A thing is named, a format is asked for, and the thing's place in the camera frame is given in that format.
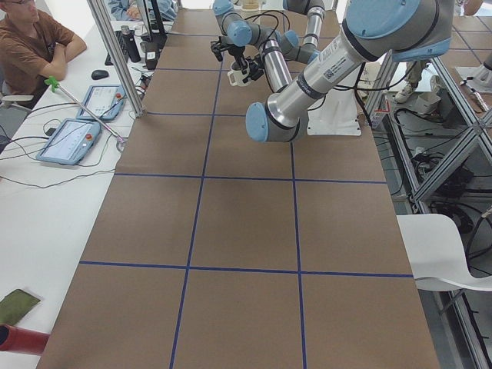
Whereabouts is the white HOME mug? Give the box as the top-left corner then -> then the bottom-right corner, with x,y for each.
228,61 -> 251,87

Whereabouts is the red cylinder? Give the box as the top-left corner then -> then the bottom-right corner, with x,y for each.
1,324 -> 50,355

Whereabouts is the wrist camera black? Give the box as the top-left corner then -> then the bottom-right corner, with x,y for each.
210,36 -> 227,62

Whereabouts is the white chair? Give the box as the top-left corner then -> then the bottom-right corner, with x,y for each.
397,214 -> 491,292

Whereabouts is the green bean bag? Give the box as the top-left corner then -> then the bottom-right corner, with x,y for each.
1,289 -> 41,326

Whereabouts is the lower blue teach pendant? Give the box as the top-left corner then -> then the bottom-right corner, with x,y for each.
36,119 -> 101,165

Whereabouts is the upper blue teach pendant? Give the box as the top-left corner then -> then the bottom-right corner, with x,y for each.
81,85 -> 126,121

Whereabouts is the person in brown shirt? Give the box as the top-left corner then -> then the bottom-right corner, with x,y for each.
1,1 -> 87,99

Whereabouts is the blue teach pendant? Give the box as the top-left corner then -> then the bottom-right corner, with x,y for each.
81,85 -> 126,121
36,119 -> 101,165

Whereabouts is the thin metal rod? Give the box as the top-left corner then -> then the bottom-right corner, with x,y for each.
44,76 -> 126,147

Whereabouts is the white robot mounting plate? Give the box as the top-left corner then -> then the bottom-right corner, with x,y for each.
307,89 -> 361,136

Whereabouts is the aluminium frame post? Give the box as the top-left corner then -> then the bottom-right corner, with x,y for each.
87,0 -> 144,118

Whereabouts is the brown paper table mat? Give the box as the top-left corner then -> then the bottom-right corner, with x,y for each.
38,10 -> 439,368

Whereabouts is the black computer mouse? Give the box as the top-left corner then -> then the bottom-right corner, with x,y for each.
91,69 -> 109,81

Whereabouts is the black water bottle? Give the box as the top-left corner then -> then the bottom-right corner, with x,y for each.
121,25 -> 141,63

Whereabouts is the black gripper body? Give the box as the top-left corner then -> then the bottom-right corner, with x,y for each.
221,36 -> 246,64
241,56 -> 264,84

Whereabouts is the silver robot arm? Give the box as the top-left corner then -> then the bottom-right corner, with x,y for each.
229,1 -> 325,92
211,1 -> 454,142

